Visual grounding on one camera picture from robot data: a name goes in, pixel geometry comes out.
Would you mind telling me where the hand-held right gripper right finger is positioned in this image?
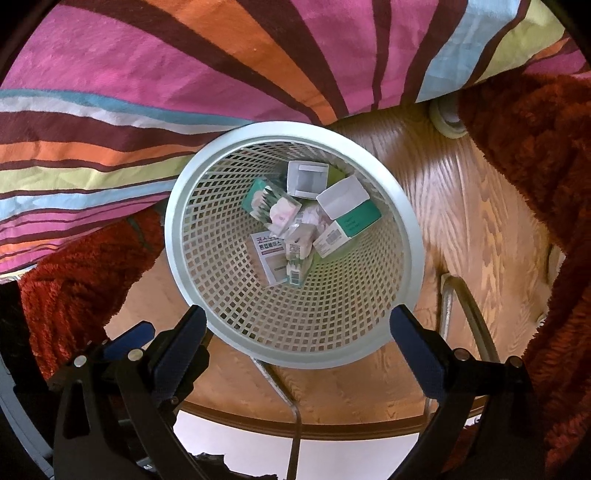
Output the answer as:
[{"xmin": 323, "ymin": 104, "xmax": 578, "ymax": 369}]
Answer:
[{"xmin": 389, "ymin": 305, "xmax": 546, "ymax": 480}]

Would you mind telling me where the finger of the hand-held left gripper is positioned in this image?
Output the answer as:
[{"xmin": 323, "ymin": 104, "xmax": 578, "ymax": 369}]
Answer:
[{"xmin": 102, "ymin": 322, "xmax": 157, "ymax": 363}]

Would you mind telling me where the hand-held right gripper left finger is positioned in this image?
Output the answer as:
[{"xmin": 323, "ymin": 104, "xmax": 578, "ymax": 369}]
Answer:
[{"xmin": 48, "ymin": 305, "xmax": 211, "ymax": 480}]

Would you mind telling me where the white mesh plastic wastebasket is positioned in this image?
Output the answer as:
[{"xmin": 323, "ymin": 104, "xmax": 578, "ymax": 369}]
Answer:
[{"xmin": 164, "ymin": 121, "xmax": 426, "ymax": 370}]

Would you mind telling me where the pile of small cartons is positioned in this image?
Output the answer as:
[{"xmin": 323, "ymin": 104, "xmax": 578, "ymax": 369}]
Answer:
[{"xmin": 242, "ymin": 159, "xmax": 383, "ymax": 287}]

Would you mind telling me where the light grey curved band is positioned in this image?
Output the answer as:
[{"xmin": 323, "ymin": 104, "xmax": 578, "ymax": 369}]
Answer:
[{"xmin": 0, "ymin": 360, "xmax": 54, "ymax": 480}]

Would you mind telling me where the white tape roll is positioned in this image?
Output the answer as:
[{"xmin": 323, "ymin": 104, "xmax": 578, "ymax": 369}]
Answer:
[{"xmin": 427, "ymin": 95, "xmax": 467, "ymax": 139}]

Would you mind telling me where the red fluffy blanket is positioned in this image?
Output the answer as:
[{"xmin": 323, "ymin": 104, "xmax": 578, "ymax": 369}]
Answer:
[{"xmin": 21, "ymin": 71, "xmax": 591, "ymax": 480}]

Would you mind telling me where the striped multicolour blanket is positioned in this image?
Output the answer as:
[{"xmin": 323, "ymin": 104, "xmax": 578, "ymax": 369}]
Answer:
[{"xmin": 0, "ymin": 0, "xmax": 587, "ymax": 278}]

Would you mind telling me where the metal tube frame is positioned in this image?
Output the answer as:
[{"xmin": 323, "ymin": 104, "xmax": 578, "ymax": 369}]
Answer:
[{"xmin": 252, "ymin": 272, "xmax": 502, "ymax": 480}]

